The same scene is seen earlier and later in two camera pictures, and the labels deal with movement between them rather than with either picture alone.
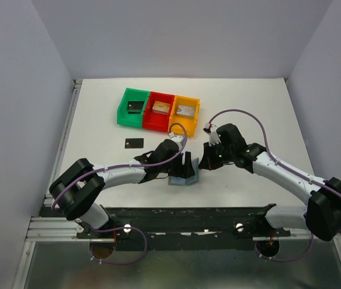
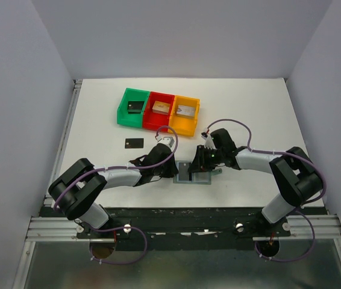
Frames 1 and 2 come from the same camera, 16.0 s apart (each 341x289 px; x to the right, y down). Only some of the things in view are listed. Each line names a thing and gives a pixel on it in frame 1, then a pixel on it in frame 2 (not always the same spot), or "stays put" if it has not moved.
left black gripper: [181, 168] -> [170, 168]
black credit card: [134, 143] stays put
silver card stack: [185, 110] stays put
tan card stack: [161, 108] stays put
